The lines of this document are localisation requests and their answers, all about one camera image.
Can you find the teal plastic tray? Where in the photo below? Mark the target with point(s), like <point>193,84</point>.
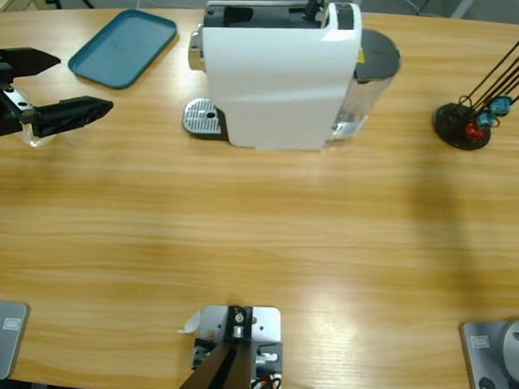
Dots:
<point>119,46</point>

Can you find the metal drip tray grille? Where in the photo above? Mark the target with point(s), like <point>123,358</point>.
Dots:
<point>198,118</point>

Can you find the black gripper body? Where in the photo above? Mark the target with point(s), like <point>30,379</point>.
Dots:
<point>0,110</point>

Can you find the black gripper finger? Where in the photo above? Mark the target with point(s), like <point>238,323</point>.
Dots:
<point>69,113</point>
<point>32,62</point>

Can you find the blue coffee capsule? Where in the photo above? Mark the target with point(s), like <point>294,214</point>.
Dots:
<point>501,106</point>
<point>484,119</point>

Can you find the clear glass cup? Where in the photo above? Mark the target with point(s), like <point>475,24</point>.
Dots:
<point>40,141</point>

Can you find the white capsule coffee machine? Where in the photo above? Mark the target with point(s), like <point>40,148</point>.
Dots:
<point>268,83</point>

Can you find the white tape tag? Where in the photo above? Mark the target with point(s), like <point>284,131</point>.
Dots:
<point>191,323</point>

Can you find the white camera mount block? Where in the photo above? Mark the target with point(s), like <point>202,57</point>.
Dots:
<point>264,324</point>

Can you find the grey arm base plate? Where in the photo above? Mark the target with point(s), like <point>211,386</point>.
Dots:
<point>476,363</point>
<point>7,347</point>

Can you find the black capsule holder with rods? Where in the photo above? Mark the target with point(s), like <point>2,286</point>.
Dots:
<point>451,134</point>

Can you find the red coffee capsule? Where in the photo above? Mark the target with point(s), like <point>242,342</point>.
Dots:
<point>473,131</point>

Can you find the dark camera post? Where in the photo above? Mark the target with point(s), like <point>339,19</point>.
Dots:
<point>221,374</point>

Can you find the grey metal frame leg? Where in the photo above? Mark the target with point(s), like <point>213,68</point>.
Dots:
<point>463,5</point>

